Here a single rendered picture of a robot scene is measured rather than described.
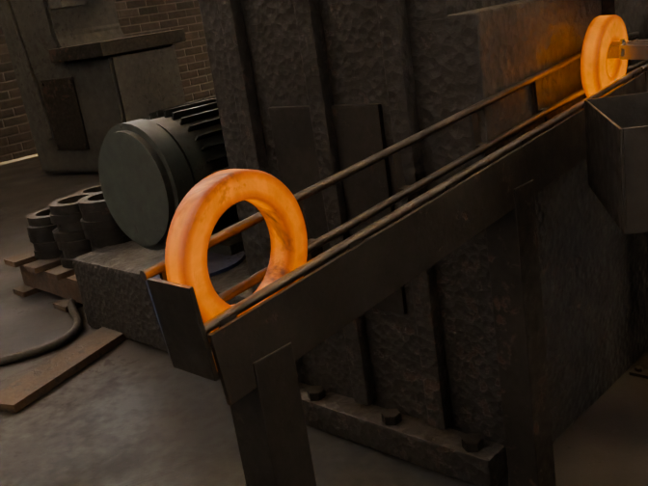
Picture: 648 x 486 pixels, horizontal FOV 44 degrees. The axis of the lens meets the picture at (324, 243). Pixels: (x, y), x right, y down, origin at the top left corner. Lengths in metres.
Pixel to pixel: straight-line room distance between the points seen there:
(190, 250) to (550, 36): 0.93
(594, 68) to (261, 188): 0.80
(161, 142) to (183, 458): 0.87
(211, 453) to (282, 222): 1.03
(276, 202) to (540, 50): 0.76
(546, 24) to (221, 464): 1.12
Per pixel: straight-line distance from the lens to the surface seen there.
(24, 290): 3.34
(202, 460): 1.85
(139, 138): 2.27
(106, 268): 2.55
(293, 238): 0.92
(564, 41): 1.60
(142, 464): 1.90
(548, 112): 1.47
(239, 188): 0.86
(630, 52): 1.53
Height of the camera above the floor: 0.92
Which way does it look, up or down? 17 degrees down
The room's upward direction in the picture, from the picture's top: 9 degrees counter-clockwise
